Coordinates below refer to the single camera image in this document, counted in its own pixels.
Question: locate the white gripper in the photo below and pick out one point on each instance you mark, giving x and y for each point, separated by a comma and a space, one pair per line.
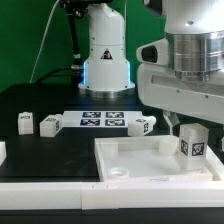
158, 87

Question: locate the white square tabletop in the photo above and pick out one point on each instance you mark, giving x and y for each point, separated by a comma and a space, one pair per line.
150, 158

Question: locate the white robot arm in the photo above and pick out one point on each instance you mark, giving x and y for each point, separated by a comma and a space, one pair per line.
182, 73

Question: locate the white marker plate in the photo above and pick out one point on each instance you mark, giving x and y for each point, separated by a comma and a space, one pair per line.
99, 119

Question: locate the white U-shaped fence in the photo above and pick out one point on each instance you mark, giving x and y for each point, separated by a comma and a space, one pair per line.
110, 195

